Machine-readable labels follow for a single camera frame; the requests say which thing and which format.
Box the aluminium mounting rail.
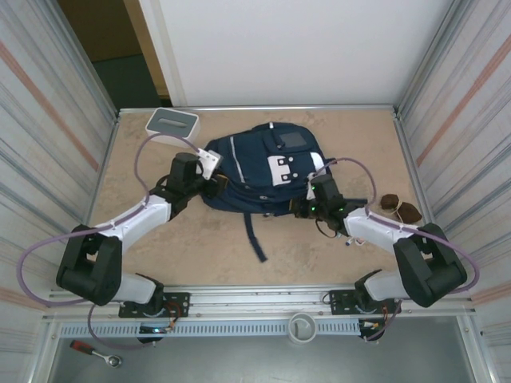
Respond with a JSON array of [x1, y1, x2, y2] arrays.
[[42, 282, 478, 323]]

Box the grey slotted cable duct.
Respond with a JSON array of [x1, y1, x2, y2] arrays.
[[58, 321, 362, 338]]

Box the navy blue backpack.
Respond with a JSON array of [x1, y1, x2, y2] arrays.
[[199, 121, 368, 263]]

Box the aluminium table frame bar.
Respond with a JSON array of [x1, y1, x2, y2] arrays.
[[117, 104, 400, 116]]

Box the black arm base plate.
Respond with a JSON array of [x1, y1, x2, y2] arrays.
[[118, 290, 191, 319], [329, 287, 400, 316]]

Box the white grey tissue box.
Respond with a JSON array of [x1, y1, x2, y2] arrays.
[[145, 107, 200, 149]]

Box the brown sunglasses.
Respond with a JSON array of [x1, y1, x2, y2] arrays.
[[378, 194, 423, 224]]

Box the red handled ratchet wrench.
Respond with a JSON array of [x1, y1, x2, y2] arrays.
[[69, 338, 124, 368]]

